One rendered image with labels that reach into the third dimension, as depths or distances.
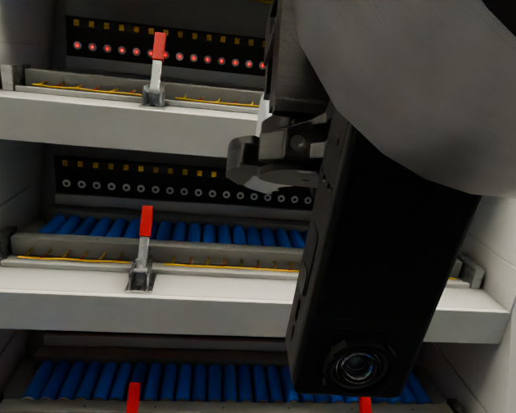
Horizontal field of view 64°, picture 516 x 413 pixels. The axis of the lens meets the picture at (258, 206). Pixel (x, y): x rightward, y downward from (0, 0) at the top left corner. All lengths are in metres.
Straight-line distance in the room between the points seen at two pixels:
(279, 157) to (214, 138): 0.31
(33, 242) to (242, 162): 0.40
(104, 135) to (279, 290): 0.26
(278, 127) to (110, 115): 0.32
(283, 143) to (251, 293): 0.33
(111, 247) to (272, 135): 0.38
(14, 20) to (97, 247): 0.29
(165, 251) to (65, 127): 0.18
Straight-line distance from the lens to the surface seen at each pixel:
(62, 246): 0.54
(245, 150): 0.18
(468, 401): 0.66
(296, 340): 0.16
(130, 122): 0.47
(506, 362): 0.59
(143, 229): 0.47
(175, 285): 0.47
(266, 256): 0.51
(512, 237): 0.57
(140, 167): 0.60
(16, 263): 0.53
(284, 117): 0.16
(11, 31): 0.61
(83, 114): 0.48
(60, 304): 0.48
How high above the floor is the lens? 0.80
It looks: 2 degrees up
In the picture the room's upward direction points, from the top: 4 degrees clockwise
